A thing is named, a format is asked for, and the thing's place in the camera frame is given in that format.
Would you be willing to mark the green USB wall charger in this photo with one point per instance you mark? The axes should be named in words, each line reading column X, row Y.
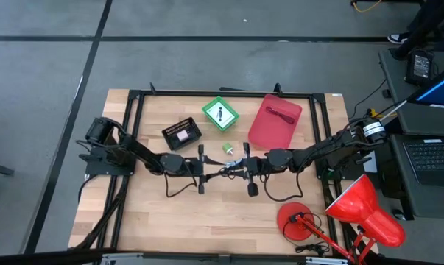
column 227, row 148

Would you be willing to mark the black aluminium table frame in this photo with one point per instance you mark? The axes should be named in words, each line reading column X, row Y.
column 225, row 93

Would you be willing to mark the black power brick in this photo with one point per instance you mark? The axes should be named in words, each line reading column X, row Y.
column 420, row 68

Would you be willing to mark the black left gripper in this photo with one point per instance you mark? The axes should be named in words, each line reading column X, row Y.
column 200, row 169

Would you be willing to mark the thin white rod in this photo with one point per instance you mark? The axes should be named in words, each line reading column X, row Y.
column 396, row 109

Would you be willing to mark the monitor with blue screen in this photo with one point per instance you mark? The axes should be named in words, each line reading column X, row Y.
column 442, row 88

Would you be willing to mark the silver camera mount bar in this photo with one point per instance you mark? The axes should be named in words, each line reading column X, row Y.
column 317, row 261

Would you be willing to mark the black slotted plastic basket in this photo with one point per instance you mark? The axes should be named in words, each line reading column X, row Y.
column 192, row 141

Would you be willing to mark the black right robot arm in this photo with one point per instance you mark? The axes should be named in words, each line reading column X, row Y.
column 317, row 151

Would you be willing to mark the person's shoe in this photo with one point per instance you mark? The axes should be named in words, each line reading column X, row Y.
column 396, row 38

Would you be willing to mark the green slotted plastic basket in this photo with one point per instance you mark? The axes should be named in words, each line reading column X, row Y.
column 227, row 108

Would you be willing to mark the translucent red-pink plastic bin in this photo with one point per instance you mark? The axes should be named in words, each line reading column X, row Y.
column 269, row 136

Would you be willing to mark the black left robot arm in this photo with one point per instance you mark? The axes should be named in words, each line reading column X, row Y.
column 140, row 151

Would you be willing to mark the red desk lamp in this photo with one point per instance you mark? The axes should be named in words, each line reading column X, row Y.
column 365, row 213

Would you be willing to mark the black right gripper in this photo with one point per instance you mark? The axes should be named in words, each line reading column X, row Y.
column 258, row 166

